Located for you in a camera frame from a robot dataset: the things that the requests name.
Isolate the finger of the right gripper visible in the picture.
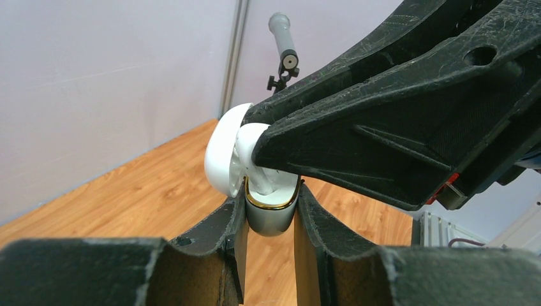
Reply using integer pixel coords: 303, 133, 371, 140
241, 1, 499, 124

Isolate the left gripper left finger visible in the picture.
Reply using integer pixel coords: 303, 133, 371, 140
1, 191, 248, 305

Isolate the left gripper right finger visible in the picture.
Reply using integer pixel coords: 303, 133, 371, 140
294, 185, 540, 305

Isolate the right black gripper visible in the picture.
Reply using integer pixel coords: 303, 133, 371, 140
252, 1, 540, 211

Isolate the white earbud charging case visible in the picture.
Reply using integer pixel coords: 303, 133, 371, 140
204, 103, 301, 237

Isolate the white earbud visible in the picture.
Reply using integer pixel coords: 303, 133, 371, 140
235, 122, 280, 197

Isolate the grey metal cylinder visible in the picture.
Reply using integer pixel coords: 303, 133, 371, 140
268, 12, 299, 70

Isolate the black tripod stand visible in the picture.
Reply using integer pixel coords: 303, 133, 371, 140
267, 68, 300, 94

